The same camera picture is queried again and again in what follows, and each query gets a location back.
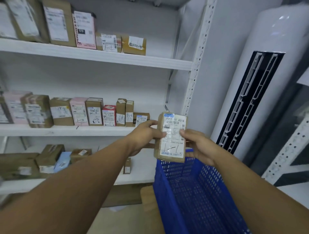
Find yellow taped parcel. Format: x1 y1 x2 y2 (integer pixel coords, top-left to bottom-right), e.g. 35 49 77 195
121 35 147 56

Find bottom-shelf brown parcels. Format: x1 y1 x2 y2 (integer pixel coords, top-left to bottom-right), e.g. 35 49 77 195
70 148 92 163

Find white standing air conditioner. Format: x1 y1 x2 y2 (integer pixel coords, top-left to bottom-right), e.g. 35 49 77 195
210 0 309 161

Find small parcel yellow tape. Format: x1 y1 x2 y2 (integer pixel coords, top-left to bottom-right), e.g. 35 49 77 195
0 2 17 40

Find white metal shelf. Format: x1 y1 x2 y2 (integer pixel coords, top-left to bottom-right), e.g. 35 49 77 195
0 0 218 194
262 65 309 203

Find brown box labelled 2490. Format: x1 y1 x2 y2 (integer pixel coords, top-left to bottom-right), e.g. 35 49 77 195
85 97 104 126

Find pink black lettered box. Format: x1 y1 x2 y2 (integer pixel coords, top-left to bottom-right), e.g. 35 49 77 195
72 10 97 50

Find green printed cardboard box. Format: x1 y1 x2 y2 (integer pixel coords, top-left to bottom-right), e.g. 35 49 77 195
0 152 40 180

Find person's left hand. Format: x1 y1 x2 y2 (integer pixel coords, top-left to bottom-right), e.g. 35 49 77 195
125 120 167 157

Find pink box wrinkled label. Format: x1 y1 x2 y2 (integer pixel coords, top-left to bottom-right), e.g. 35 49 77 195
70 97 89 126

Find small red box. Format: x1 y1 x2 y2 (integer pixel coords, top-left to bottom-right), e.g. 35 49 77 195
102 105 117 127

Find blue plastic crate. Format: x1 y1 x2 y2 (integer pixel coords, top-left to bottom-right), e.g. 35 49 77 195
153 148 250 234

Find person's left forearm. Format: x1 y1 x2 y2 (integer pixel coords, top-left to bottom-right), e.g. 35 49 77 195
0 139 136 234

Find person's right hand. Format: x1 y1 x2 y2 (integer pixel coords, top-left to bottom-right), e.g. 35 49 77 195
180 129 219 167

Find flattened brown cardboard sheet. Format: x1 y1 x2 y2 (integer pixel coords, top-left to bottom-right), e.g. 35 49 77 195
102 183 153 208

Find red-taped parcel marked 1-2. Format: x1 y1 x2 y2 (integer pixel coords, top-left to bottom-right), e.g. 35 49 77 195
21 94 54 128

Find taped brown parcel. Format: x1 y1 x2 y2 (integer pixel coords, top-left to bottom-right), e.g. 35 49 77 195
95 32 122 53

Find brown parcel with black tape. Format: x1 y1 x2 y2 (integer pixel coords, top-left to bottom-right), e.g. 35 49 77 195
133 112 150 128

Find clear plastic wrap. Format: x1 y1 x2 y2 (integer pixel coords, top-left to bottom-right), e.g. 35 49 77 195
293 106 309 126

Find brown parcel white label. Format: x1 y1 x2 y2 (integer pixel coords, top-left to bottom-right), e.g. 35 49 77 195
35 144 65 174

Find brown parcel 1012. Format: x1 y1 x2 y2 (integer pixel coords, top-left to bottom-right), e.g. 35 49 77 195
49 97 74 126

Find light blue box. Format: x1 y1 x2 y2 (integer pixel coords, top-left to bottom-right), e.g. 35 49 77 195
53 151 72 173

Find person's right forearm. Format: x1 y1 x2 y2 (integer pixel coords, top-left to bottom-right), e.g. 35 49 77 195
212 149 309 234

